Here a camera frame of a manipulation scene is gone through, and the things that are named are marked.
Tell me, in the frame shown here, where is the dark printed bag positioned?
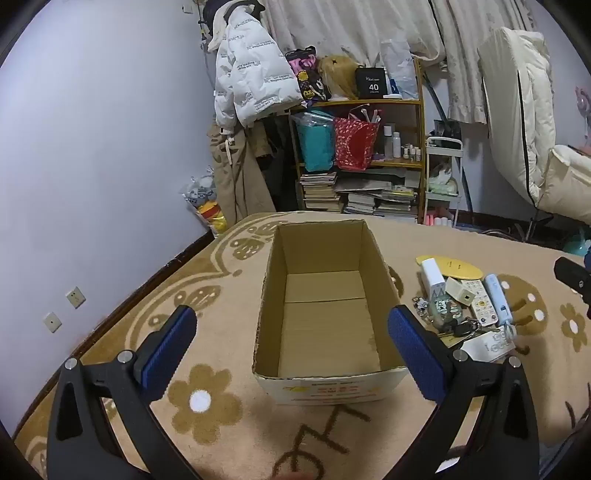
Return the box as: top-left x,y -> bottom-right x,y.
285,46 -> 331,104

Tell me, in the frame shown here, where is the red patterned bag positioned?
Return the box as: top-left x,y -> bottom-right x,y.
333,108 -> 382,172

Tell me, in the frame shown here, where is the white puffer jacket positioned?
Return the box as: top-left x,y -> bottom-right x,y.
208,4 -> 305,130

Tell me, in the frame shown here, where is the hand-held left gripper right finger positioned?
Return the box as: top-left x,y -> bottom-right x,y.
387,305 -> 541,480

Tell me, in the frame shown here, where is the white remote with yellow buttons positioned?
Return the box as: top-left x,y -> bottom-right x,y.
462,279 -> 499,324

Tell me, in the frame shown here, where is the row of cosmetic bottles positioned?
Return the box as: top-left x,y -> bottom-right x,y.
381,122 -> 423,162

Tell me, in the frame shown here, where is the blond wig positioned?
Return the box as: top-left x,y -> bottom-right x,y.
318,55 -> 361,100

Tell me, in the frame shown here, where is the white brown plush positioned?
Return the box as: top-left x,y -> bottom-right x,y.
429,157 -> 455,185

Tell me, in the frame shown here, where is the white power adapter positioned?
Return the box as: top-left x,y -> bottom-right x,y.
420,258 -> 446,298

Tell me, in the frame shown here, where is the teal round object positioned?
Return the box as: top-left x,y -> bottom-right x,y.
563,231 -> 591,257

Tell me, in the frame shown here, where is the cream cushioned lounge chair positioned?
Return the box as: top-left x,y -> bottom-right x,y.
477,27 -> 591,241

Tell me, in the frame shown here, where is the white remote control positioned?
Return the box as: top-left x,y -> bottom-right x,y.
459,330 -> 517,358

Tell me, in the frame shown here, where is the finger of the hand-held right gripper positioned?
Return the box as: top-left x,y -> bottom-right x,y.
554,256 -> 591,319

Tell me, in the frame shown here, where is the wooden shelf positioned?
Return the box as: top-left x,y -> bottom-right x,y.
288,58 -> 428,224

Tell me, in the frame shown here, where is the beige coat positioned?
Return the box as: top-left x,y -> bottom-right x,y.
208,124 -> 278,227

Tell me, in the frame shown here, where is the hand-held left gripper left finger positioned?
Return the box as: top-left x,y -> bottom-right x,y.
46,305 -> 199,480

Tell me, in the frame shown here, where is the cream square box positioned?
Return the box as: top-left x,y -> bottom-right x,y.
444,276 -> 471,306

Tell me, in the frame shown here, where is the yellow oval board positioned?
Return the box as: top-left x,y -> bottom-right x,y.
416,255 -> 483,281

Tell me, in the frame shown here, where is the black cap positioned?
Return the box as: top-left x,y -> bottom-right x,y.
203,0 -> 266,28

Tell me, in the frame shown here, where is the cream curtain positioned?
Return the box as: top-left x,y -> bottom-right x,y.
265,0 -> 541,125

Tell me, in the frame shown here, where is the bag of plush toys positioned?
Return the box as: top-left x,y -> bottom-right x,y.
181,168 -> 228,238

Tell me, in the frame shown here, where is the white metal cart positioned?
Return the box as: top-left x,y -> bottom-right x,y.
424,136 -> 464,227

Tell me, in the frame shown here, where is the teal bag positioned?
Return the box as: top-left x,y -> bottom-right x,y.
295,111 -> 335,172

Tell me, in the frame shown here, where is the black box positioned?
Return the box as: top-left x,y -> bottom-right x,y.
355,67 -> 387,99

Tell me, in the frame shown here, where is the light blue handheld device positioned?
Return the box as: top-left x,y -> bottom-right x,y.
483,274 -> 515,340

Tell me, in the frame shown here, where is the stack of old books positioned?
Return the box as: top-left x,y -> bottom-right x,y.
299,172 -> 345,213

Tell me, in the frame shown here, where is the pile of books and papers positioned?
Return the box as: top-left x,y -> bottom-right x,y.
335,168 -> 421,220

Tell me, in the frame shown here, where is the brown cardboard box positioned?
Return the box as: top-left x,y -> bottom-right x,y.
252,219 -> 409,407

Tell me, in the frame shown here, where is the white plastic bag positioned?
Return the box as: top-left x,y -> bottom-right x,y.
381,39 -> 421,97

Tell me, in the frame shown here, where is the dark garment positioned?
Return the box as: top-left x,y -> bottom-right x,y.
247,113 -> 301,213

